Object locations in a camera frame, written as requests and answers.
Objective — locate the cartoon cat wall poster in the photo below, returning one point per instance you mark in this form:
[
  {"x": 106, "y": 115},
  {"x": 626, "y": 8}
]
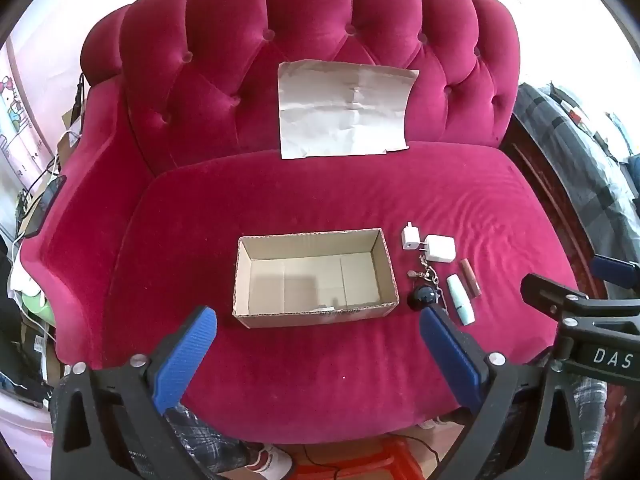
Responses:
[{"x": 12, "y": 100}]

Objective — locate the person's right leg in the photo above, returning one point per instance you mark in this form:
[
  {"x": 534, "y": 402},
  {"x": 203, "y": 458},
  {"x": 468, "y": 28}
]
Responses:
[{"x": 590, "y": 402}]

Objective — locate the black phone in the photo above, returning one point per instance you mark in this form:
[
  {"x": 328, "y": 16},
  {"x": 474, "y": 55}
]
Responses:
[{"x": 47, "y": 202}]

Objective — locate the dark wooden bed frame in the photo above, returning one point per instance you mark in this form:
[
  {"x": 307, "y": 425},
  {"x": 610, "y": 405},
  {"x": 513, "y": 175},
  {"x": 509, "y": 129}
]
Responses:
[{"x": 545, "y": 185}]

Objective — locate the cardboard box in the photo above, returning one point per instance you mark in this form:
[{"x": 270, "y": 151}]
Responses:
[{"x": 310, "y": 280}]

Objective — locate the small brown cardboard carton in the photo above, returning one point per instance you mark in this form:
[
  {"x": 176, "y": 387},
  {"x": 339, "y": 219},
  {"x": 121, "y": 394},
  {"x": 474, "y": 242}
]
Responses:
[{"x": 67, "y": 135}]

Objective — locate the white red shoe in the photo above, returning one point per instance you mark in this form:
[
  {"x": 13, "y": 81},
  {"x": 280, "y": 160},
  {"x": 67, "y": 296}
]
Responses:
[
  {"x": 431, "y": 423},
  {"x": 270, "y": 460}
]

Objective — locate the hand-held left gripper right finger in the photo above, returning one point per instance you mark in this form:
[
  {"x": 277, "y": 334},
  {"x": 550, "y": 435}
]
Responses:
[{"x": 450, "y": 360}]

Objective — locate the brown lip gloss tube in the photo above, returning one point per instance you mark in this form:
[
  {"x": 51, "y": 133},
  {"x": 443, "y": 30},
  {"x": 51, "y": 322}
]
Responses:
[{"x": 470, "y": 276}]

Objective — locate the person's leg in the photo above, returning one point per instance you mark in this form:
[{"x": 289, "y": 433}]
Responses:
[
  {"x": 590, "y": 402},
  {"x": 205, "y": 435}
]

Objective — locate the red velvet tufted sofa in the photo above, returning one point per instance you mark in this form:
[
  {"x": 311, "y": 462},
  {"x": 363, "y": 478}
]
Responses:
[{"x": 300, "y": 200}]

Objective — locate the black handheld device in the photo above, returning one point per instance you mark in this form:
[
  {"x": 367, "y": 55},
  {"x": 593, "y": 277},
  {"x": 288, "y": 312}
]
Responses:
[{"x": 78, "y": 97}]

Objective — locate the large white charger plug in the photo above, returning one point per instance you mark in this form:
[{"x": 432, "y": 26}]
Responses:
[{"x": 441, "y": 249}]

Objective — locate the grey plaid blanket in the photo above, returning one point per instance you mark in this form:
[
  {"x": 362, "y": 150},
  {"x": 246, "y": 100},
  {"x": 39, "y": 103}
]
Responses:
[{"x": 575, "y": 150}]

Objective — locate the person's left leg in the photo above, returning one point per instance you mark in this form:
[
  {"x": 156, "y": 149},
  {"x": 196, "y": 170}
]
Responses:
[{"x": 205, "y": 435}]

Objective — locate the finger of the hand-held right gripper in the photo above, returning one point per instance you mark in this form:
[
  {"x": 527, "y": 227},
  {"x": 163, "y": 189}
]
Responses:
[
  {"x": 617, "y": 270},
  {"x": 555, "y": 296}
]

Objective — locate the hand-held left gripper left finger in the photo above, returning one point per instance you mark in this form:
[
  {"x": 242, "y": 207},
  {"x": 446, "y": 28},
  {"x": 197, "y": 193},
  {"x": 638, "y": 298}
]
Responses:
[{"x": 186, "y": 355}]

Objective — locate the green cloth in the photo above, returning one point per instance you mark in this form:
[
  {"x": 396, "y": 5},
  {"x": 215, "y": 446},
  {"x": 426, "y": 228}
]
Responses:
[{"x": 35, "y": 307}]

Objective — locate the small white charger plug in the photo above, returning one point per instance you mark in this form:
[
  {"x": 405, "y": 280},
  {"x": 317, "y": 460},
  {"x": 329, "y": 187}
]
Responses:
[{"x": 412, "y": 237}]

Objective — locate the red plastic stool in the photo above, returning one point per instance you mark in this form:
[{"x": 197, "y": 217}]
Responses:
[{"x": 380, "y": 462}]

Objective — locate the black round jar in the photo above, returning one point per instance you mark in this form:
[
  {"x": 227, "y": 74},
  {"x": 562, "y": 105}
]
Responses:
[{"x": 422, "y": 298}]

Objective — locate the light blue cosmetic tube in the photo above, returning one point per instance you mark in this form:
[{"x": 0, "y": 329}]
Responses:
[{"x": 458, "y": 298}]

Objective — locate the creased white paper sheet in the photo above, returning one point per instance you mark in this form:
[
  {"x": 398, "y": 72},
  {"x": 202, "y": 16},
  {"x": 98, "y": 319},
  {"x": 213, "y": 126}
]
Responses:
[{"x": 345, "y": 110}]

